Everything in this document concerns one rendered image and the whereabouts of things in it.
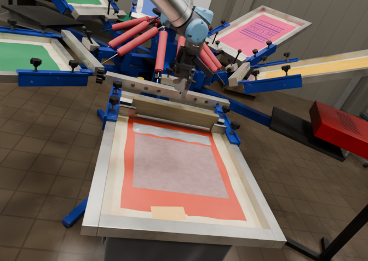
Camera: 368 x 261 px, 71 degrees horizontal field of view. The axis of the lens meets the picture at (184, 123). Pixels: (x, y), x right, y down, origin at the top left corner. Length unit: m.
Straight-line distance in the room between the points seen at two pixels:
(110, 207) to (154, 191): 0.15
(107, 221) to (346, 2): 6.20
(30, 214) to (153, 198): 1.28
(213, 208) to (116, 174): 0.34
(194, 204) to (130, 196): 0.20
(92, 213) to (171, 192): 0.27
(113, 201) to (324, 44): 6.05
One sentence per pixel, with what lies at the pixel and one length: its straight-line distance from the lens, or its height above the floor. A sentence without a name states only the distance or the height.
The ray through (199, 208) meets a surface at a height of 0.96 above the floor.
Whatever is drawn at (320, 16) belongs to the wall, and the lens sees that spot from 6.25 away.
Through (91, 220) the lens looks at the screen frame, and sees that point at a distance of 0.71.
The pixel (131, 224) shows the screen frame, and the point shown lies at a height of 0.99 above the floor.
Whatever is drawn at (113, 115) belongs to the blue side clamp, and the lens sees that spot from 1.08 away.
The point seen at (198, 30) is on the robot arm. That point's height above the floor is 1.43.
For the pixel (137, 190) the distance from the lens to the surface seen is 0.84.
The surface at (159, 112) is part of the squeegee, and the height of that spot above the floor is 1.02.
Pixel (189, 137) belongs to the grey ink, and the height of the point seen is 0.96.
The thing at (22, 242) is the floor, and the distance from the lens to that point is 1.88.
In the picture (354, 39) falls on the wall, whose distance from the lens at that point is 6.84.
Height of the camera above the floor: 1.55
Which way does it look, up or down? 28 degrees down
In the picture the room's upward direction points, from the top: 20 degrees clockwise
